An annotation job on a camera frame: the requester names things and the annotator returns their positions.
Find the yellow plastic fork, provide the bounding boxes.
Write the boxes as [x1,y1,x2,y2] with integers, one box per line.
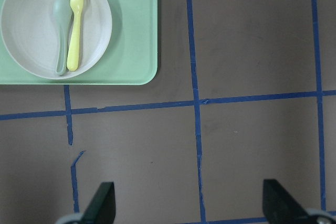
[67,0,85,71]

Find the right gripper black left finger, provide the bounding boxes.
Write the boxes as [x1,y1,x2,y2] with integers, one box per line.
[80,182,116,224]

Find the grey-green plastic spoon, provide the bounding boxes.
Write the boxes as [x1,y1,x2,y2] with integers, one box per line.
[52,0,72,76]

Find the beige round plate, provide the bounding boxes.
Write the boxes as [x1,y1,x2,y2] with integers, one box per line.
[1,0,112,80]

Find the light green plastic tray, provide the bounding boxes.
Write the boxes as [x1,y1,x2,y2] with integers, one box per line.
[1,0,158,85]

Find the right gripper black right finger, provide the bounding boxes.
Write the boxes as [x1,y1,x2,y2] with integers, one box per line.
[262,179,317,224]

